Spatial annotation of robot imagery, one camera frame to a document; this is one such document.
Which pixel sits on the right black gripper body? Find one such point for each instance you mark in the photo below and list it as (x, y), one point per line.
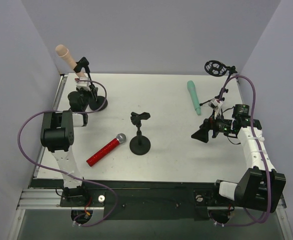
(212, 128)

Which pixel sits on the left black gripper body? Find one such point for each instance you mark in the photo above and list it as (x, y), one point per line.
(93, 91)

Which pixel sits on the black mic stand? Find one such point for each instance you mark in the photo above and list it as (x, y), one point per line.
(140, 144)
(83, 66)

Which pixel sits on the pink microphone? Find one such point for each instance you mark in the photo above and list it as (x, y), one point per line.
(64, 53)

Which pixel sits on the red glitter microphone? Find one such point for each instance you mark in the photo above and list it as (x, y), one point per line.
(118, 140)

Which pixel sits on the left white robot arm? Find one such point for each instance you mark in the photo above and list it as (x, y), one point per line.
(57, 135)

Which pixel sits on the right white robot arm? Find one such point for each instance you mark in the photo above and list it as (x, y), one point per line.
(261, 186)

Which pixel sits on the teal microphone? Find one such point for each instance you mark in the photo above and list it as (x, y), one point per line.
(194, 97)

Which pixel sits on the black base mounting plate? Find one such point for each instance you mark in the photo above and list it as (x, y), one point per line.
(142, 200)

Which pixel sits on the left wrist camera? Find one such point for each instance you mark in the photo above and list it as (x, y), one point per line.
(83, 84)

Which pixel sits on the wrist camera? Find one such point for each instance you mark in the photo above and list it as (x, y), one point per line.
(216, 105)
(83, 84)

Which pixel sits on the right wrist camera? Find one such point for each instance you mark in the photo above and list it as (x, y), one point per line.
(216, 105)

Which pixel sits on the tripod shock mount stand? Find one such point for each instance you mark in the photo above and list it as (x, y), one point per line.
(218, 69)

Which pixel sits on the aluminium frame rail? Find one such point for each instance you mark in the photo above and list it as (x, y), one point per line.
(38, 199)

